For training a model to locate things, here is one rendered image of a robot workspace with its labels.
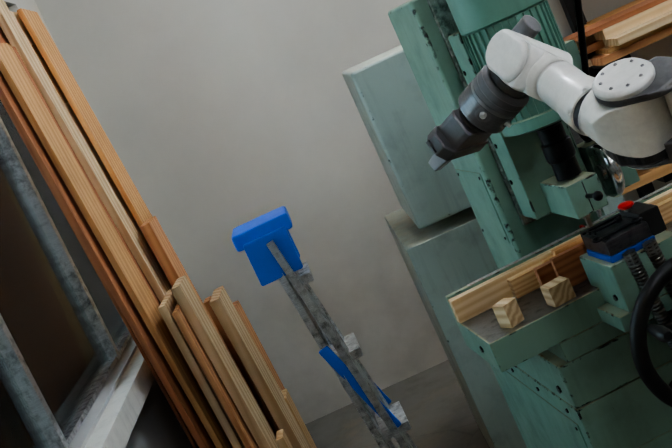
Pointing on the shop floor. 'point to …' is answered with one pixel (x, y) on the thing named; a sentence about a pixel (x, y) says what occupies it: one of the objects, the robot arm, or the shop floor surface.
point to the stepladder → (320, 322)
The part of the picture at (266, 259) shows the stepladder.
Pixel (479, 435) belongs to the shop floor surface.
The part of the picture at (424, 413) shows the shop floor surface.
